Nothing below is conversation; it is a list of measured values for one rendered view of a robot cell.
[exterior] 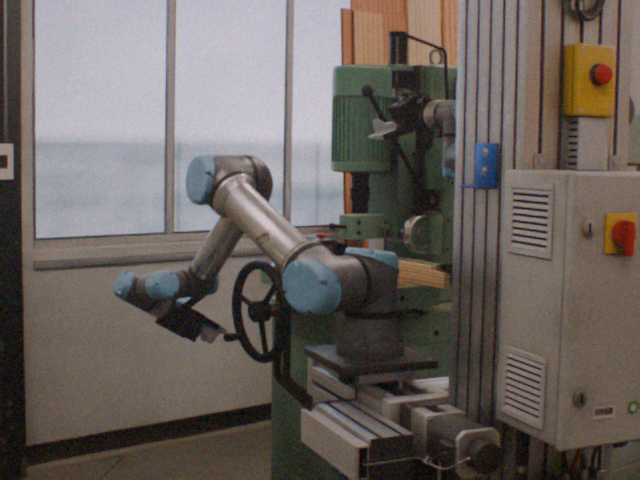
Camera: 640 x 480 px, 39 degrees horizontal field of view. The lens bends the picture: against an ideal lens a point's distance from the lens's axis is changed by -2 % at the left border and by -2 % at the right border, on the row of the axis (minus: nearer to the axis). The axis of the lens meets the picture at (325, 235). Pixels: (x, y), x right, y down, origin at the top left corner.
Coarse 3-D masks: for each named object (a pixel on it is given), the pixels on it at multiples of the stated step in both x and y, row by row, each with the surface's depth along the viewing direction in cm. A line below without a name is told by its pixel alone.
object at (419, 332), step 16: (448, 304) 280; (272, 320) 285; (304, 320) 271; (320, 320) 264; (336, 320) 258; (400, 320) 258; (416, 320) 262; (432, 320) 265; (448, 320) 269; (304, 336) 271; (320, 336) 264; (336, 336) 258; (416, 336) 262; (432, 336) 266; (448, 336) 269
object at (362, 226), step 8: (344, 216) 272; (352, 216) 269; (360, 216) 270; (368, 216) 272; (376, 216) 274; (384, 216) 276; (344, 224) 272; (352, 224) 269; (360, 224) 271; (368, 224) 272; (376, 224) 274; (344, 232) 273; (352, 232) 269; (360, 232) 271; (368, 232) 273; (376, 232) 274; (360, 240) 274
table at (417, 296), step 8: (272, 264) 288; (264, 272) 288; (264, 280) 288; (400, 288) 245; (408, 288) 247; (416, 288) 248; (424, 288) 250; (432, 288) 252; (400, 296) 245; (408, 296) 247; (416, 296) 249; (424, 296) 250; (432, 296) 252; (400, 304) 246; (408, 304) 247; (416, 304) 249; (424, 304) 251; (432, 304) 252
